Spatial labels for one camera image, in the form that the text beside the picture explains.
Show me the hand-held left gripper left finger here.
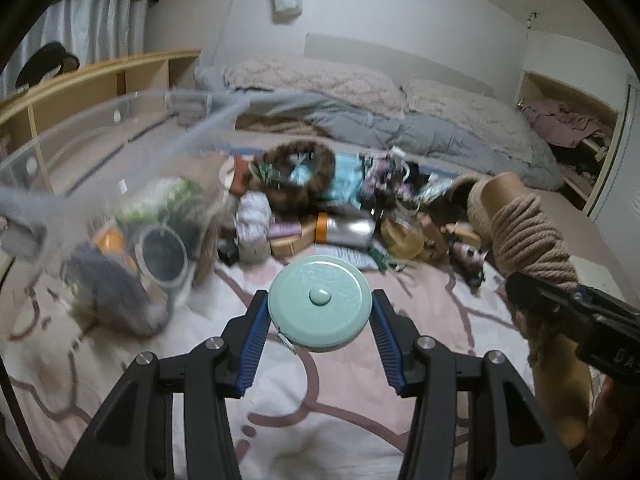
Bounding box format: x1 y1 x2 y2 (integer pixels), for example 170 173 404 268
60 289 273 480

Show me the green white packet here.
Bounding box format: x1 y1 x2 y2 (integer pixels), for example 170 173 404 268
120 177 206 221

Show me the small patterned bottle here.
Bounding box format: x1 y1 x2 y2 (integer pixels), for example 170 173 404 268
450 240 487 287

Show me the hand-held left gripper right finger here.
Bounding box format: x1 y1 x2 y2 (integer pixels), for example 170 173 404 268
369 289 581 480

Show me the wooden shelf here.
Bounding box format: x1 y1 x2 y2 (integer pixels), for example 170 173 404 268
0 50 201 196

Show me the clear plastic box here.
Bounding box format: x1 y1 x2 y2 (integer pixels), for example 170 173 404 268
0 87 251 321

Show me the beige quilted pillow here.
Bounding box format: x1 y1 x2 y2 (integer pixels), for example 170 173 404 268
222 57 405 115
402 79 533 161

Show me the white printed packet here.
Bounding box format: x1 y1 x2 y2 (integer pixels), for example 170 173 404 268
315 244 388 272

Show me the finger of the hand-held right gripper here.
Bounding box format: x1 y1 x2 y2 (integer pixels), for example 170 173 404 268
504 271 601 328

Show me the yellow translucent jar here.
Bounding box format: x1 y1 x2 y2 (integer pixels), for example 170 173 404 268
382 215 427 261

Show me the pile of clothes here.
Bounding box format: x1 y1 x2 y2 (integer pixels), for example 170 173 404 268
520 100 616 181

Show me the mint green tape measure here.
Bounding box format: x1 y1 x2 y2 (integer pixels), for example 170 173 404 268
267 256 373 353

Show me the pink white printed blanket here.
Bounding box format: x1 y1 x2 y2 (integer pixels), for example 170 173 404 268
0 240 601 480

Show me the black hat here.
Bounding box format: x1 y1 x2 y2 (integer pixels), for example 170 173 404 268
15 42 81 88

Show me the grey curtain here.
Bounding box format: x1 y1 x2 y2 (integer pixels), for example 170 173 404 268
0 0 151 96

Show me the white yarn ball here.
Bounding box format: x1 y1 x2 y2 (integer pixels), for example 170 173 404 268
235 192 273 263

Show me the silver bottle with orange cap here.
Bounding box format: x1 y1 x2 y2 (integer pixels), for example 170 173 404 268
315 212 376 249

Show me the floral cloth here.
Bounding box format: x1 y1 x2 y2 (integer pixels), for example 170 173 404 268
362 155 426 206

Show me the white wardrobe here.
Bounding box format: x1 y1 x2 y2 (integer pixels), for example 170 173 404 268
515 30 640 221

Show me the rope spool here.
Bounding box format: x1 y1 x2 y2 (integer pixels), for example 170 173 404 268
465 171 593 441

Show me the person's right hand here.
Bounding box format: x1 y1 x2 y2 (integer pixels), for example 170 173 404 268
585 375 640 466

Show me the teal cloth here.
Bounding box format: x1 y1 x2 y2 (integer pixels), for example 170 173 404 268
320 155 371 207

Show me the grey duvet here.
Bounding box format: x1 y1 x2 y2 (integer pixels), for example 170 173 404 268
195 67 563 191

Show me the brown fur ring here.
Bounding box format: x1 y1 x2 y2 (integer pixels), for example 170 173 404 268
252 141 336 206

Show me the small wooden box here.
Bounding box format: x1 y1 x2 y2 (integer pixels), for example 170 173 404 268
270 235 318 259

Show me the orange grey headlamp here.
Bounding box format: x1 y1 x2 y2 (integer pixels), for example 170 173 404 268
65 222 196 338

